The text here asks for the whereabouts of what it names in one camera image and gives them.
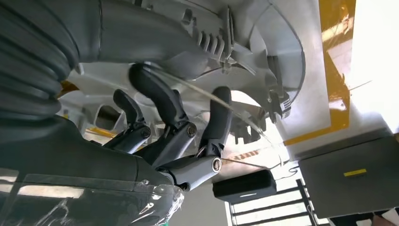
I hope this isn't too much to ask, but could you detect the clear plastic film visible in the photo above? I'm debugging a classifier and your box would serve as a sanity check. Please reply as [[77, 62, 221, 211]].
[[0, 169, 185, 226]]

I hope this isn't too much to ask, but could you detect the black case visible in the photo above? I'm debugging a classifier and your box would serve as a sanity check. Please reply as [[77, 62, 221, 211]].
[[213, 169, 278, 205]]

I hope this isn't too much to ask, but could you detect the grey laptop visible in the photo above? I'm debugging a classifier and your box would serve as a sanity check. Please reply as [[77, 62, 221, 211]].
[[298, 136, 399, 219]]

